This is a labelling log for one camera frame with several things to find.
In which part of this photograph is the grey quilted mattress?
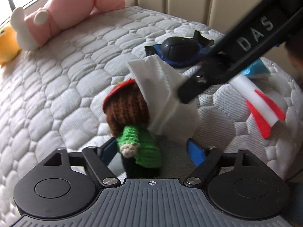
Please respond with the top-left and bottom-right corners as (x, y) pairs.
(1, 7), (302, 226)

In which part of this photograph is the white paper towel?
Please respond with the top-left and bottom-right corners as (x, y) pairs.
(127, 55), (199, 143)

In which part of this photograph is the yellow plush toy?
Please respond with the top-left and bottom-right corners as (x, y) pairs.
(0, 24), (21, 67)

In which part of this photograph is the red white foam rocket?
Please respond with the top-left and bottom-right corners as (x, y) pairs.
(229, 74), (286, 139)

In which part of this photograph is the person's hand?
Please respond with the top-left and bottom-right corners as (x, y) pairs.
(285, 37), (303, 75)

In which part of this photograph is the pink plush toy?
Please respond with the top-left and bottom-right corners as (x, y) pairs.
(10, 0), (126, 51)

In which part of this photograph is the blue cotton pads packet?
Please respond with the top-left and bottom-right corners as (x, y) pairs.
(241, 58), (270, 79)

